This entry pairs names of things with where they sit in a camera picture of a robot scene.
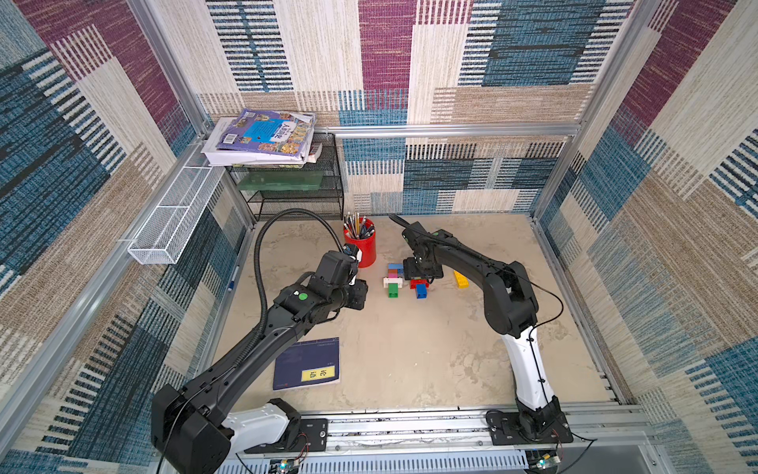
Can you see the red lego brick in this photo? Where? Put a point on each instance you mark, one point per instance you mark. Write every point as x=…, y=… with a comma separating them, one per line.
x=415, y=283

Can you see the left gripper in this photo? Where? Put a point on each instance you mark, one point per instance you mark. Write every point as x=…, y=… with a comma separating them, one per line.
x=361, y=290

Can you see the pencils in cup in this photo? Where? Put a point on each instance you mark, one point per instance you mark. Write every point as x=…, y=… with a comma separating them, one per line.
x=358, y=227

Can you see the white wire basket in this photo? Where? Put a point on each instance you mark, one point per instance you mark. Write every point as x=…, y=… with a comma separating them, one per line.
x=168, y=229

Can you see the stack of books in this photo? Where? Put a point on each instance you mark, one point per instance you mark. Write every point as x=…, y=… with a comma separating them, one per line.
x=263, y=138

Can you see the red pencil cup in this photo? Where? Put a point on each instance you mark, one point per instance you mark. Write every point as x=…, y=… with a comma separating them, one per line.
x=368, y=248

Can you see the white lego brick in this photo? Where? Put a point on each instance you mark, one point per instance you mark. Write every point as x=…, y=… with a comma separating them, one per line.
x=388, y=281

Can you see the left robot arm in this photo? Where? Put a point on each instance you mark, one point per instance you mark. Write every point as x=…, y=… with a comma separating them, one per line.
x=194, y=428

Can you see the black wire shelf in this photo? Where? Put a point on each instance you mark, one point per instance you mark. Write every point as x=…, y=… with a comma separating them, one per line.
x=328, y=201

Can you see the dark blue notebook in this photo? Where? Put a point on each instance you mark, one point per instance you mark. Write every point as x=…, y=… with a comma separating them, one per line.
x=306, y=364

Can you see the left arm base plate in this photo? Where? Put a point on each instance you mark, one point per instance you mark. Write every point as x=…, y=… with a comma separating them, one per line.
x=303, y=434

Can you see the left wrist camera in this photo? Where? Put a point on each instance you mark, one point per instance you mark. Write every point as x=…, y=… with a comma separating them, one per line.
x=353, y=251

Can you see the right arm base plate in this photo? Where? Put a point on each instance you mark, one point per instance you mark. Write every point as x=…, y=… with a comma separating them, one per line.
x=514, y=429

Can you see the dark green lego brick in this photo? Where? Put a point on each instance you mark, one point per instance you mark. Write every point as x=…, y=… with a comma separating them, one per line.
x=393, y=290

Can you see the yellow lego brick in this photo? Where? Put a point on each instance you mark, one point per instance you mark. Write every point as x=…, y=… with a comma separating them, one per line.
x=461, y=281

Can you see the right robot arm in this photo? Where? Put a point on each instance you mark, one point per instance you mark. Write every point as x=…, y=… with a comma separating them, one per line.
x=511, y=309

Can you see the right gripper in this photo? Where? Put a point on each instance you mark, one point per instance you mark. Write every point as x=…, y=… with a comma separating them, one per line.
x=426, y=270

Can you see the green tray on shelf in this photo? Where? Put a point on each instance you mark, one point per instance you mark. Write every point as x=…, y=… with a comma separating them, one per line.
x=281, y=181

